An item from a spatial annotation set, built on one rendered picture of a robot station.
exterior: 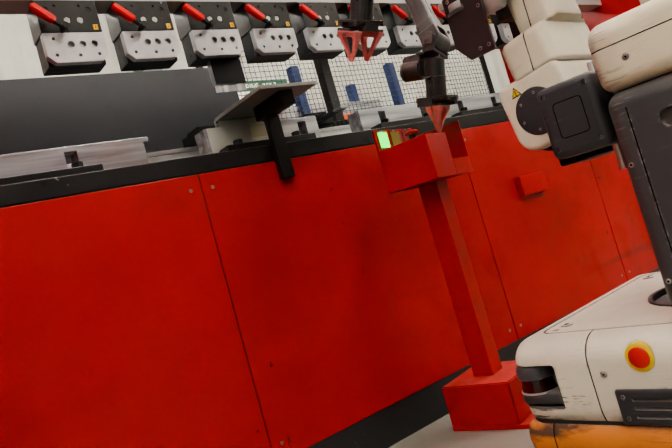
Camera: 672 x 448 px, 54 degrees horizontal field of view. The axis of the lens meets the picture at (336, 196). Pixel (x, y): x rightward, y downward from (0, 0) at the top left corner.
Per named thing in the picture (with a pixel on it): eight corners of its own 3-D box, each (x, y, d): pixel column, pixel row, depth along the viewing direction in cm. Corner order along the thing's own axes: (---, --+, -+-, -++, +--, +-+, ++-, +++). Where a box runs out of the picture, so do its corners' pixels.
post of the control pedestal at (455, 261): (493, 375, 173) (435, 180, 177) (473, 377, 177) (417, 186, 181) (502, 368, 178) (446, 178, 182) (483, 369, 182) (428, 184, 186)
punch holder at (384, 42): (360, 48, 219) (346, 2, 220) (345, 58, 225) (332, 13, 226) (392, 46, 228) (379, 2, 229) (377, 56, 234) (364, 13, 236)
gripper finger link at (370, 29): (343, 60, 163) (344, 21, 161) (363, 59, 168) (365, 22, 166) (362, 62, 159) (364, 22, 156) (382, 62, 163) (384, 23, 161)
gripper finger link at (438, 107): (430, 133, 189) (428, 100, 189) (452, 131, 185) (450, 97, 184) (418, 134, 184) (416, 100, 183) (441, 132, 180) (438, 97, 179)
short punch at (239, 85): (218, 91, 187) (209, 60, 188) (215, 93, 189) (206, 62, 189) (248, 88, 193) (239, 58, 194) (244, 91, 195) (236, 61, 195)
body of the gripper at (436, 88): (427, 105, 189) (425, 79, 188) (459, 101, 182) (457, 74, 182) (415, 105, 184) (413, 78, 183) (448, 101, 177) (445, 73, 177)
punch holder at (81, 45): (49, 63, 157) (33, -1, 159) (41, 76, 164) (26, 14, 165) (110, 60, 167) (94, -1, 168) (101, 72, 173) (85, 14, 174)
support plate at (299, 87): (260, 89, 163) (259, 85, 163) (215, 121, 183) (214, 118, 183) (317, 84, 174) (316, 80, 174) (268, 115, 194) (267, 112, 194)
